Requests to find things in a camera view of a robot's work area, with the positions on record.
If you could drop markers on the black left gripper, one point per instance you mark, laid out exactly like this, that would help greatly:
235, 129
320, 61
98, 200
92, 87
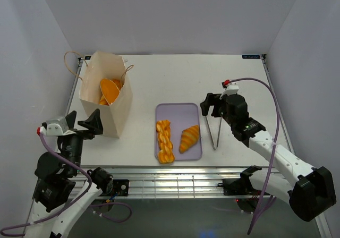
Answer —
94, 122

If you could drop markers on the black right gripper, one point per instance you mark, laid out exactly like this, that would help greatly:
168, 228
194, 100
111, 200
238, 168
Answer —
211, 100

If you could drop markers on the white sugared bread slice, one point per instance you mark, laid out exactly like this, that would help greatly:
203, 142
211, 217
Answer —
109, 90

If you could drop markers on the long twisted braided bread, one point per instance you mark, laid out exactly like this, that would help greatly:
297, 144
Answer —
117, 83

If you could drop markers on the oval orange bread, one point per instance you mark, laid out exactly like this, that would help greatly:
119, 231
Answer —
103, 101

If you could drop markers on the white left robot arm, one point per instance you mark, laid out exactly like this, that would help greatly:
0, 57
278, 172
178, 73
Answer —
64, 191

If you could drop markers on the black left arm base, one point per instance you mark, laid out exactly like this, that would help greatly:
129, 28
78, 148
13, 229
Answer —
118, 187

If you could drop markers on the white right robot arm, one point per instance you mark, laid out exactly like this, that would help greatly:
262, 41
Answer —
309, 191

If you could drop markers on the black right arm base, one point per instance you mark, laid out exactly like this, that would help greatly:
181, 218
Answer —
238, 187

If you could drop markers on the beige paper bag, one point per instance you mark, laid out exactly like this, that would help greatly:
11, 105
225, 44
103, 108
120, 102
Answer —
103, 65

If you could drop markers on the lavender plastic tray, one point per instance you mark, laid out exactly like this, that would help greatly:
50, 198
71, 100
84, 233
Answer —
181, 117

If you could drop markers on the small striped croissant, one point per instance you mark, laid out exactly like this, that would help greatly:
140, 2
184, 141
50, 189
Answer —
189, 138

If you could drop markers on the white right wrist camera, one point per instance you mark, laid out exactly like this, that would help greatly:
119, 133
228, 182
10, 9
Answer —
230, 88

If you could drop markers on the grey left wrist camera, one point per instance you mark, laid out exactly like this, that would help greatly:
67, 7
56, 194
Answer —
55, 127

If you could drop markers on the aluminium frame rail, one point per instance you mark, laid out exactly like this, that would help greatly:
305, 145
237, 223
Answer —
158, 79

